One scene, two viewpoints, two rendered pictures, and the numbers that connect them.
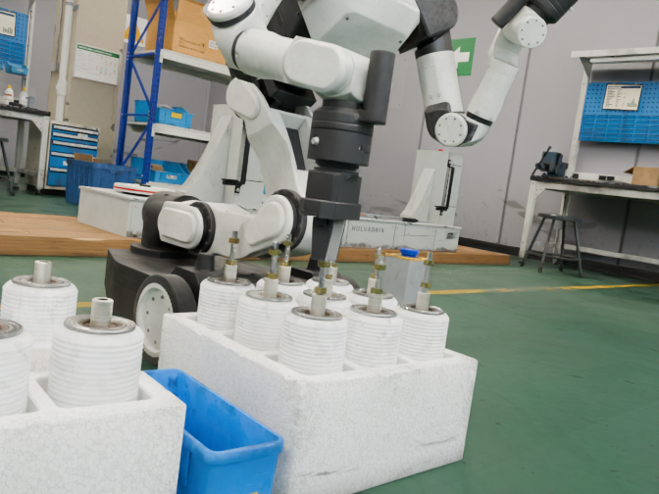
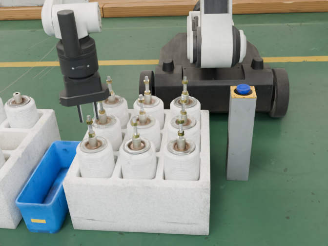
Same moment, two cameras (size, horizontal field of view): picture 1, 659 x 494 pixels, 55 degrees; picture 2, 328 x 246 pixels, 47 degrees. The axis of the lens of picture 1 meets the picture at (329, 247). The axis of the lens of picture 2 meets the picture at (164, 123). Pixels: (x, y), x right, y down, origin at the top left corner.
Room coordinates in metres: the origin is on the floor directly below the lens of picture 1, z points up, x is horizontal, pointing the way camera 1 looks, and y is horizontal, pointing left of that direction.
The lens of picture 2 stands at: (0.52, -0.74, 0.84)
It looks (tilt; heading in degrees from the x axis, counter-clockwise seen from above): 33 degrees down; 49
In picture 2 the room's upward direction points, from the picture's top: 3 degrees counter-clockwise
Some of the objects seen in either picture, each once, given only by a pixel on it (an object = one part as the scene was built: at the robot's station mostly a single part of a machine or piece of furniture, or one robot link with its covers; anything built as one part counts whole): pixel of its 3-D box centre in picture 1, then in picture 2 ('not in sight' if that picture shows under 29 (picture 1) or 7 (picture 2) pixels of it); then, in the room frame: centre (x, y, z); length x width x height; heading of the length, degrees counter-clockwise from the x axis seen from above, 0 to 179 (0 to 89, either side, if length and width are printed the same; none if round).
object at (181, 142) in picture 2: (423, 302); (181, 142); (1.07, -0.17, 0.26); 0.02 x 0.02 x 0.03
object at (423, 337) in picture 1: (414, 361); (181, 173); (1.07, -0.17, 0.16); 0.10 x 0.10 x 0.18
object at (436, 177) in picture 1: (370, 189); not in sight; (4.41, -0.22, 0.45); 1.51 x 0.57 x 0.74; 135
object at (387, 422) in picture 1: (312, 386); (146, 164); (1.08, 0.00, 0.09); 0.39 x 0.39 x 0.18; 42
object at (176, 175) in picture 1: (158, 171); not in sight; (6.13, 1.73, 0.36); 0.50 x 0.38 x 0.21; 46
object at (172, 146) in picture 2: (422, 309); (181, 146); (1.07, -0.17, 0.25); 0.08 x 0.08 x 0.01
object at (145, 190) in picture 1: (144, 189); not in sight; (3.20, 0.96, 0.29); 0.30 x 0.30 x 0.06
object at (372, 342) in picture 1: (365, 367); (139, 172); (0.99, -0.08, 0.16); 0.10 x 0.10 x 0.18
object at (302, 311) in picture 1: (317, 314); (93, 144); (0.91, 0.00, 0.25); 0.08 x 0.08 x 0.01
